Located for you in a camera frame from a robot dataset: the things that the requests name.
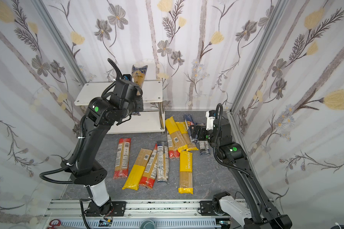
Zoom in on yellow-top spaghetti pack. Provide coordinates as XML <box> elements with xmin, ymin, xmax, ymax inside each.
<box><xmin>165</xmin><ymin>117</ymin><xmax>187</xmax><ymax>153</ymax></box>

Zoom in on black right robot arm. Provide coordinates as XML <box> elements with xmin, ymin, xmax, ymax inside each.
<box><xmin>193</xmin><ymin>104</ymin><xmax>292</xmax><ymax>229</ymax></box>

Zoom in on blue clear label spaghetti pack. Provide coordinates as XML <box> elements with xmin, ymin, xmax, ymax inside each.
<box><xmin>157</xmin><ymin>141</ymin><xmax>169</xmax><ymax>182</ymax></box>

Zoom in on small red-end spaghetti pack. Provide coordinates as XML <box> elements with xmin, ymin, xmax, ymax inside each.
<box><xmin>167</xmin><ymin>134</ymin><xmax>180</xmax><ymax>158</ymax></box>

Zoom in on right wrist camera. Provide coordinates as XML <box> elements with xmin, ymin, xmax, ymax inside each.
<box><xmin>205</xmin><ymin>110</ymin><xmax>216</xmax><ymax>131</ymax></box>

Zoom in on clear blue-end spaghetti pack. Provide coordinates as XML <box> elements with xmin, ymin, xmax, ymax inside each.
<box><xmin>198</xmin><ymin>123</ymin><xmax>211</xmax><ymax>156</ymax></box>

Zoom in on yellow Pastatime pack rear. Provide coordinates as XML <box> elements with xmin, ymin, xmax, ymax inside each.
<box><xmin>176</xmin><ymin>122</ymin><xmax>198</xmax><ymax>152</ymax></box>

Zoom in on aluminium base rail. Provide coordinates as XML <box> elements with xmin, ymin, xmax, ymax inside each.
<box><xmin>40</xmin><ymin>199</ymin><xmax>243</xmax><ymax>229</ymax></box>

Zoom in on yellow-end spaghetti pack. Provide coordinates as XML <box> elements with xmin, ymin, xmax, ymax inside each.
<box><xmin>122</xmin><ymin>148</ymin><xmax>153</xmax><ymax>190</ymax></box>

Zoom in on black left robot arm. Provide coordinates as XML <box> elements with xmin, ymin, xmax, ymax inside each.
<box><xmin>39</xmin><ymin>59</ymin><xmax>143</xmax><ymax>216</ymax></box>

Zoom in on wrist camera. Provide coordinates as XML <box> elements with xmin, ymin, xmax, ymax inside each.
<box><xmin>205</xmin><ymin>110</ymin><xmax>216</xmax><ymax>131</ymax></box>
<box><xmin>122</xmin><ymin>74</ymin><xmax>132</xmax><ymax>82</ymax></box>

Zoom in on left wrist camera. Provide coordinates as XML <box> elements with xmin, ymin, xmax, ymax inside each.
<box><xmin>122</xmin><ymin>74</ymin><xmax>132</xmax><ymax>82</ymax></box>

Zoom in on white two-tier shelf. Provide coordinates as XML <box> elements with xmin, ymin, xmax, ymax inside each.
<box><xmin>74</xmin><ymin>80</ymin><xmax>165</xmax><ymax>134</ymax></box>

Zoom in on dark blue-top spaghetti pack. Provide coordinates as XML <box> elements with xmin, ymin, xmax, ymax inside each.
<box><xmin>131</xmin><ymin>65</ymin><xmax>148</xmax><ymax>88</ymax></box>

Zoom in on blue Barilla spaghetti pack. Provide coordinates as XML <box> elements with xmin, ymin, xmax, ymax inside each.
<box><xmin>183</xmin><ymin>114</ymin><xmax>198</xmax><ymax>143</ymax></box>

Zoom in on yellow pastatime pack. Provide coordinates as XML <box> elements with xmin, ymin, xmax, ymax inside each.
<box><xmin>176</xmin><ymin>122</ymin><xmax>198</xmax><ymax>152</ymax></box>
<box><xmin>178</xmin><ymin>151</ymin><xmax>194</xmax><ymax>194</ymax></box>

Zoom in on yellow Pastatime pack front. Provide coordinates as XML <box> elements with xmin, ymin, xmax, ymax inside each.
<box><xmin>178</xmin><ymin>151</ymin><xmax>194</xmax><ymax>194</ymax></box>

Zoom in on red handled scissors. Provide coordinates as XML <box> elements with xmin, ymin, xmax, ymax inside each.
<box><xmin>47</xmin><ymin>219</ymin><xmax>62</xmax><ymax>229</ymax></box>

